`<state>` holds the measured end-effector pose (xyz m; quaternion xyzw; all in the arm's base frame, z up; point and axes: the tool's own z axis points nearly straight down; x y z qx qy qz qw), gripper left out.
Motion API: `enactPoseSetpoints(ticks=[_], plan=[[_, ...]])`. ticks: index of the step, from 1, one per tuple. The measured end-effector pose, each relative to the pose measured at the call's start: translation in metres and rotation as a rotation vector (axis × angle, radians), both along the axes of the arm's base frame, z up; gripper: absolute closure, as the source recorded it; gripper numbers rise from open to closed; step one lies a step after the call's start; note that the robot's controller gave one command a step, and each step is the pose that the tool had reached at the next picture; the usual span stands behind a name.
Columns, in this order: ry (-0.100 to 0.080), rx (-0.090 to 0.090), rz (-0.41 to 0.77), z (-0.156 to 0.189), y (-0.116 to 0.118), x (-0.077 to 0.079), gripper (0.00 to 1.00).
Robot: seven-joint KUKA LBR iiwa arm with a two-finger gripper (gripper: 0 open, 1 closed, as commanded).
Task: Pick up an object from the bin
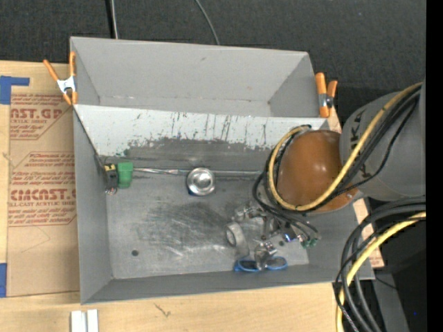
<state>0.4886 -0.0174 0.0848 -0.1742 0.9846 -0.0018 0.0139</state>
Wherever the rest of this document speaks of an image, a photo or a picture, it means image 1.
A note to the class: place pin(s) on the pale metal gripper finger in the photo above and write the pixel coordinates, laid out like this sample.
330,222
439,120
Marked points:
248,211
264,251

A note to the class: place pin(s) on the blue sunglasses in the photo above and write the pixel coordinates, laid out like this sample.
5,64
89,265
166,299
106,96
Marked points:
246,265

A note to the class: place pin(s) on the grey tape roll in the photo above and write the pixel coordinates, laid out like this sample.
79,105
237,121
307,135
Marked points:
239,241

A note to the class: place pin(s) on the shiny silver metal can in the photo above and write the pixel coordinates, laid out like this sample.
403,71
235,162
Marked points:
200,181

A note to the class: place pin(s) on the grey metal bin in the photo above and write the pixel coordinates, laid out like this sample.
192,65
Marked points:
180,227

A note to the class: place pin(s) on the green plastic plug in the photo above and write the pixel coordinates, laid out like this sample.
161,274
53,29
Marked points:
125,175

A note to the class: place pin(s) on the brown cardboard board red print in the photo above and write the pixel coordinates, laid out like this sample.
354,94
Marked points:
38,240

